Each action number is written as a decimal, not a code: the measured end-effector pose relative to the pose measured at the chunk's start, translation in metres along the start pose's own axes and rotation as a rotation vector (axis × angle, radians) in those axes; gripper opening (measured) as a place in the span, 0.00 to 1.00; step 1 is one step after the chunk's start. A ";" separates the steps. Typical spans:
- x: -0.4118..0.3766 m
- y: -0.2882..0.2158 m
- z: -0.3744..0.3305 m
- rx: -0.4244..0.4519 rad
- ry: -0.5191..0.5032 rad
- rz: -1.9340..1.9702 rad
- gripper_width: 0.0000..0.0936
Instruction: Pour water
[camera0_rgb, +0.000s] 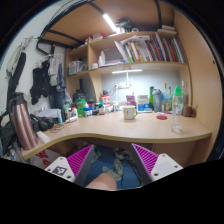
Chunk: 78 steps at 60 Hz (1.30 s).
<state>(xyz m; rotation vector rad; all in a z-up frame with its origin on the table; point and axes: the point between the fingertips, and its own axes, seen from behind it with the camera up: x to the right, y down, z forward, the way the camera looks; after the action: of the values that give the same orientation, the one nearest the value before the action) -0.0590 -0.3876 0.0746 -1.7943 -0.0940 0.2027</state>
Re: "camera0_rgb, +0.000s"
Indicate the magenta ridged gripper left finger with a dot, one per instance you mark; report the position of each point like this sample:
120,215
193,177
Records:
75,167

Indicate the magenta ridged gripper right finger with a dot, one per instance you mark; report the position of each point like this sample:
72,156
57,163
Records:
152,166

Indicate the clear bottle green cap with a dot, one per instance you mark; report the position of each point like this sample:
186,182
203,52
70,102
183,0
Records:
177,106

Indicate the person's bare knee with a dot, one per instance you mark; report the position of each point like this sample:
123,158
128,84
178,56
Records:
103,182

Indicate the red round coaster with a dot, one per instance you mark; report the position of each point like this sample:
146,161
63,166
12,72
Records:
161,117

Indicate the black headphones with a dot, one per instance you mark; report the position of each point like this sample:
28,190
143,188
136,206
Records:
41,124

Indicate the blue white tissue box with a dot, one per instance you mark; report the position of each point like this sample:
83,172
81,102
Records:
142,102

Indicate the green box on desk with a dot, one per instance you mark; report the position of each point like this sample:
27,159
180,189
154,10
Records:
80,103

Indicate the brown ceramic mug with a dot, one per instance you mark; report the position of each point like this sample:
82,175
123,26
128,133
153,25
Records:
187,111

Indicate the pink metal thermos flask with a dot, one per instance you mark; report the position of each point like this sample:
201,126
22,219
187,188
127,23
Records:
22,122

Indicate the green glass bottle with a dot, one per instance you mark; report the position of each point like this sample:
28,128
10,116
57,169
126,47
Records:
151,102

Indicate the pink carton box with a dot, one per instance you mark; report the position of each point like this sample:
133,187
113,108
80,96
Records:
131,100

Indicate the grey shaker bottle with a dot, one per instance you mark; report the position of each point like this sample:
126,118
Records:
157,100

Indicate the red white canister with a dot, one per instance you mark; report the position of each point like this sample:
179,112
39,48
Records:
105,99

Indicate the clear glass liquor bottle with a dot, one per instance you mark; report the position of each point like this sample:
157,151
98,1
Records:
184,92

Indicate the white desk lamp bar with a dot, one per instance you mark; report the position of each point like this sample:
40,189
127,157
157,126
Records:
127,71

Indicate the wooden shelf unit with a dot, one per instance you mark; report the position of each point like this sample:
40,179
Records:
93,49

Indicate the row of books on shelf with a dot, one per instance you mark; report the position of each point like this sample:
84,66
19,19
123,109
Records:
151,48

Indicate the ceiling light strip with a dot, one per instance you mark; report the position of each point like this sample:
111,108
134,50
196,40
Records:
110,22

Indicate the white mug green handle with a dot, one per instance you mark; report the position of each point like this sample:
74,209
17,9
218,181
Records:
129,112

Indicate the clothes hanging on wall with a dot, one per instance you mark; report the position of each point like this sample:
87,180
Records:
49,82

